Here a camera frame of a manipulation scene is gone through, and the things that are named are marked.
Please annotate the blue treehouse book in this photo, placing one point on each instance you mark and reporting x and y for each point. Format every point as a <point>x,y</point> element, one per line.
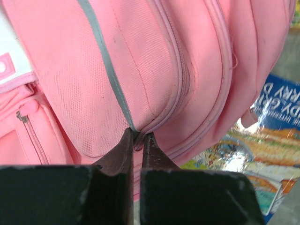
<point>267,152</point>

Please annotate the pink student backpack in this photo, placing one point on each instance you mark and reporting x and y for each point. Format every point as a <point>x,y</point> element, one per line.
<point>74,74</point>

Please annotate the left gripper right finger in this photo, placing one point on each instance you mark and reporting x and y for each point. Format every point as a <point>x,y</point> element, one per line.
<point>173,196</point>

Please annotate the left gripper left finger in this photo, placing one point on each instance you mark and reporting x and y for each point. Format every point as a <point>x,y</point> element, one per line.
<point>97,194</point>

